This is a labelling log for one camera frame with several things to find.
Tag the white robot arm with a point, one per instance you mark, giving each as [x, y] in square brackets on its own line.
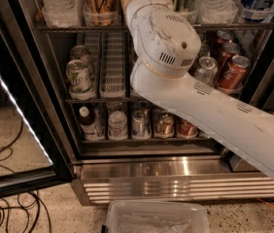
[166, 45]

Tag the gold tall can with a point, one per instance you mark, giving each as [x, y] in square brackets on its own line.
[100, 12]

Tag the green 7up can rear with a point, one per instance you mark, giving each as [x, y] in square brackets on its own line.
[82, 53]

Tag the green 7up can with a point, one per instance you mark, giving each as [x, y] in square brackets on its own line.
[82, 53]
[78, 76]

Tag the silver can shelf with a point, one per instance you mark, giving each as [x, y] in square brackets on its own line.
[206, 70]
[204, 51]
[138, 124]

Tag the red can rear middle shelf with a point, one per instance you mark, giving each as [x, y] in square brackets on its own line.
[221, 37]

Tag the red can shelf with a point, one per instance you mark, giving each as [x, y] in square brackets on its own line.
[234, 72]
[186, 129]
[226, 51]
[221, 37]

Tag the silver can front middle shelf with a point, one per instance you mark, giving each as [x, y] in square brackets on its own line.
[206, 70]

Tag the green 7up can front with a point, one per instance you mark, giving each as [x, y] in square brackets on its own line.
[78, 76]

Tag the red can front middle shelf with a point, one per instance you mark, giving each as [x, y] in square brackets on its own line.
[234, 72]

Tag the gold can bottom shelf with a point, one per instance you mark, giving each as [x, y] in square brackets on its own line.
[164, 123]

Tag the juice bottle bottom shelf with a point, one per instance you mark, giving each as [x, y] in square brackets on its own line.
[90, 124]

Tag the silver can bottom shelf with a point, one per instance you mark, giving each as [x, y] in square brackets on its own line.
[138, 124]

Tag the red can bottom shelf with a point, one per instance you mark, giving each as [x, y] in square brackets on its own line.
[186, 129]

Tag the stainless steel fridge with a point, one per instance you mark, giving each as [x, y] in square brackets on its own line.
[155, 167]

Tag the black glass fridge door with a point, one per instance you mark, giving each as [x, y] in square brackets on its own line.
[32, 155]

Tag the empty white plastic tray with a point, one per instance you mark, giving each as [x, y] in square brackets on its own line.
[112, 71]

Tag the clear water bottle top right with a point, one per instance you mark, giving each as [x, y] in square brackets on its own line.
[216, 11]

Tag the clear water bottle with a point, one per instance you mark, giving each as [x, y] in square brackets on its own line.
[61, 13]
[216, 11]

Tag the clear water bottle top left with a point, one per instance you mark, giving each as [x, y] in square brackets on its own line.
[61, 13]

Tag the clear plastic bin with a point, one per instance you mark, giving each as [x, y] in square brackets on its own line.
[146, 216]

